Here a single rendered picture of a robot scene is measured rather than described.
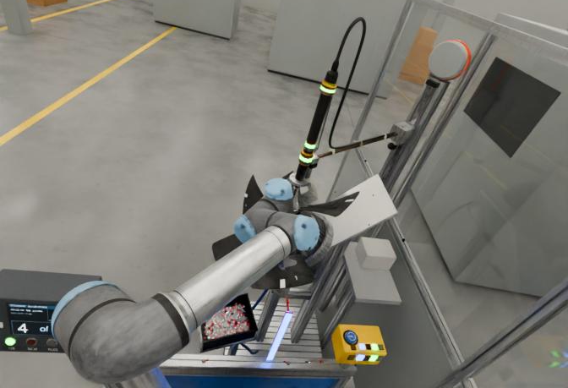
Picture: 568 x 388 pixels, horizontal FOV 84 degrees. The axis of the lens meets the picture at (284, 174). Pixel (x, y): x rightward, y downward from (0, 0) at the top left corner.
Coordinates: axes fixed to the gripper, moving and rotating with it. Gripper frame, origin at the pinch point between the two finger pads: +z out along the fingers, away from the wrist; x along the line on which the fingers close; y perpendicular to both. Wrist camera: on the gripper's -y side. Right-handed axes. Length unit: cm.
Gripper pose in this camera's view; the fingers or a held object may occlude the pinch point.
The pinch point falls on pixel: (281, 266)
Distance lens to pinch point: 110.6
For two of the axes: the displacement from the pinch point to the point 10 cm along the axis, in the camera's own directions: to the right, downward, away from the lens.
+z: 0.8, 7.9, 6.1
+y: 9.9, -1.0, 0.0
